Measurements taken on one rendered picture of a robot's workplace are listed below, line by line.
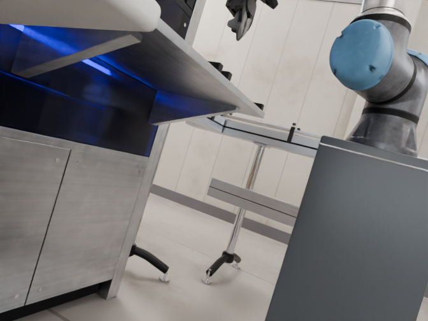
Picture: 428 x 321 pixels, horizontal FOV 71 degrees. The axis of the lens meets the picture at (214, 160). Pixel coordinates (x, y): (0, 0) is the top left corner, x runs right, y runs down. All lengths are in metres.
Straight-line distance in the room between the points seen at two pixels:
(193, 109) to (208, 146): 2.64
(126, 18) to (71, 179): 0.77
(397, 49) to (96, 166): 0.88
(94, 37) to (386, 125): 0.62
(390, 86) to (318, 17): 3.28
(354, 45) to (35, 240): 0.95
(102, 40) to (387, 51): 0.52
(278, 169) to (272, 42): 1.49
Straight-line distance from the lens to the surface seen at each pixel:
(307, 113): 3.54
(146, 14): 0.31
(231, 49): 3.96
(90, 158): 1.04
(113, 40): 0.64
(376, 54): 0.64
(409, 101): 0.77
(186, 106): 1.10
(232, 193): 1.89
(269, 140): 1.82
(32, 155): 0.93
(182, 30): 1.29
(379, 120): 0.75
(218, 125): 1.88
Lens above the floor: 0.68
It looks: 1 degrees down
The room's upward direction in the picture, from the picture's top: 17 degrees clockwise
